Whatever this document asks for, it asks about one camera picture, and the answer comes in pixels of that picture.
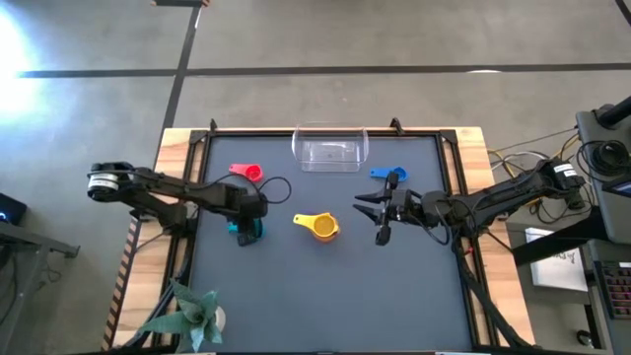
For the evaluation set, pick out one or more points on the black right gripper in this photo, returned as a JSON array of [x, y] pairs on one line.
[[406, 204]]

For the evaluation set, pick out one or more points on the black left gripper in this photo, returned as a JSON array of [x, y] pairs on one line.
[[254, 207]]

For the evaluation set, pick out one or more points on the teal measuring cup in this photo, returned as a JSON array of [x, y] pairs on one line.
[[232, 229]]

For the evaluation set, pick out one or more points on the red measuring cup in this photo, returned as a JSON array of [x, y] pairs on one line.
[[252, 173]]

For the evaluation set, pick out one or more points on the blue measuring cup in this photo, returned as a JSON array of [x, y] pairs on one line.
[[403, 174]]

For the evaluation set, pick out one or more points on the yellow measuring cup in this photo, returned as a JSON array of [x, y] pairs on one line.
[[323, 225]]

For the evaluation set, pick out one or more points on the clear plastic basket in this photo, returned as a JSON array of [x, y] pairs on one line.
[[330, 153]]

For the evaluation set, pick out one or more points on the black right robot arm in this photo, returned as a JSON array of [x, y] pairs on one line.
[[493, 197]]

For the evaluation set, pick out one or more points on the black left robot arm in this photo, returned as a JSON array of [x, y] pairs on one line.
[[162, 187]]

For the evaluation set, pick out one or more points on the clear plastic dish rack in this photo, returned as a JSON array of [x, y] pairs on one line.
[[345, 305]]

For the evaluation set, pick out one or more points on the white plant pot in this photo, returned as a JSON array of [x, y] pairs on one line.
[[221, 318]]

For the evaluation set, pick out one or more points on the green artificial plant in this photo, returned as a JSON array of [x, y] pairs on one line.
[[194, 318]]

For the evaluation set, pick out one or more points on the yellow black hazard tape strip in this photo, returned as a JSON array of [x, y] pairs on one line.
[[120, 286]]

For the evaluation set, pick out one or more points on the black diagonal beam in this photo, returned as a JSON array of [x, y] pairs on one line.
[[557, 241]]

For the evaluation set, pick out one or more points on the white paper sheet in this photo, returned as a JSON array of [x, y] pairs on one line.
[[557, 271]]

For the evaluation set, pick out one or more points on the black power adapter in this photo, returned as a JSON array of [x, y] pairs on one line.
[[577, 201]]

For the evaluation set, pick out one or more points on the grey metal stand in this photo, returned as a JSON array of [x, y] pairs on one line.
[[29, 241]]

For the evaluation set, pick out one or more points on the black box device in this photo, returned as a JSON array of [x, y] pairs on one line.
[[10, 209]]

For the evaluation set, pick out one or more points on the dark screen device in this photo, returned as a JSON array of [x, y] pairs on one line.
[[622, 188]]

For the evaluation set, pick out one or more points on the black caster wheel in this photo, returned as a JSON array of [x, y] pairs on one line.
[[585, 338]]

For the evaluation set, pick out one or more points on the black backlit keyboard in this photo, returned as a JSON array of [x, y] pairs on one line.
[[618, 291]]

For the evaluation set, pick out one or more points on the black pole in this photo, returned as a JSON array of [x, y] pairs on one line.
[[618, 112]]

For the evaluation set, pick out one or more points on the black metal table frame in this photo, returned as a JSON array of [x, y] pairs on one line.
[[207, 143]]

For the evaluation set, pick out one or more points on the black frame clamp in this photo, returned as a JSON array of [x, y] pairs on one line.
[[396, 125], [213, 125]]

